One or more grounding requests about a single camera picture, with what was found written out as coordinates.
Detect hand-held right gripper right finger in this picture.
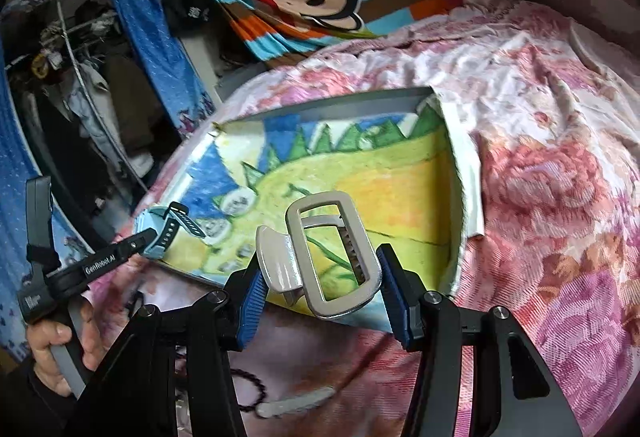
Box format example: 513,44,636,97
376,244,586,437

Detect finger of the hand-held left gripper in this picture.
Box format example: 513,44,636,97
115,228,160,269

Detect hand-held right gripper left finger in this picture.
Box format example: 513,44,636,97
65,262,269,437

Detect white hair claw clip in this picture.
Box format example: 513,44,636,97
254,190,386,321

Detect black bead bracelet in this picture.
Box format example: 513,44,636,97
227,366,274,414

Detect white serrated hair clip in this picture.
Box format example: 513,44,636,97
255,385,336,419

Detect tray with dinosaur drawing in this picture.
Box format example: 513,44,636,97
131,86,487,336

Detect person's left forearm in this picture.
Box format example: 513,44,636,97
0,352,81,437

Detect hanging clothes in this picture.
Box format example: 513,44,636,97
9,0,168,220

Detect white shelf unit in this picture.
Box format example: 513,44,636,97
152,0,228,105

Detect blue fabric wardrobe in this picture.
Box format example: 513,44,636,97
0,0,217,364

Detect pink floral blanket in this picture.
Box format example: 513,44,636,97
85,0,640,437

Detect black cap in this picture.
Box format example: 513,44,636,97
162,0,214,31

